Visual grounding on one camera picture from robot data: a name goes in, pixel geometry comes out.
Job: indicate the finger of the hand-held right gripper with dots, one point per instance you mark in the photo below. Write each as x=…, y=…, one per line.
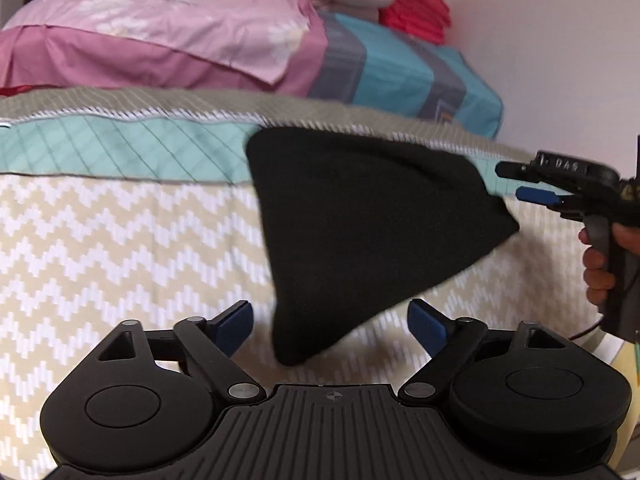
x=515, y=170
x=535, y=194

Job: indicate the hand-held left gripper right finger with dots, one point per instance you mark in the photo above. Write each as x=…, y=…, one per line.
x=427, y=325

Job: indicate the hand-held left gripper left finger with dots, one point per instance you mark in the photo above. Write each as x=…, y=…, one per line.
x=234, y=325

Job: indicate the black pants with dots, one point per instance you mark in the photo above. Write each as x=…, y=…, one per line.
x=360, y=220

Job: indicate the person's right hand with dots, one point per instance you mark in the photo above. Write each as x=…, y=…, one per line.
x=595, y=265

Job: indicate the patterned bed sheet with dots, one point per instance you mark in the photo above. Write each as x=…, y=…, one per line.
x=125, y=240

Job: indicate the blue striped pillow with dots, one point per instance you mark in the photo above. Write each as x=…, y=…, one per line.
x=400, y=70

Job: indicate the red folded cloth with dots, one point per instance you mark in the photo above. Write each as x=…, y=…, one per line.
x=420, y=10

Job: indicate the pink pillow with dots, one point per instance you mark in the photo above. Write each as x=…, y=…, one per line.
x=150, y=25

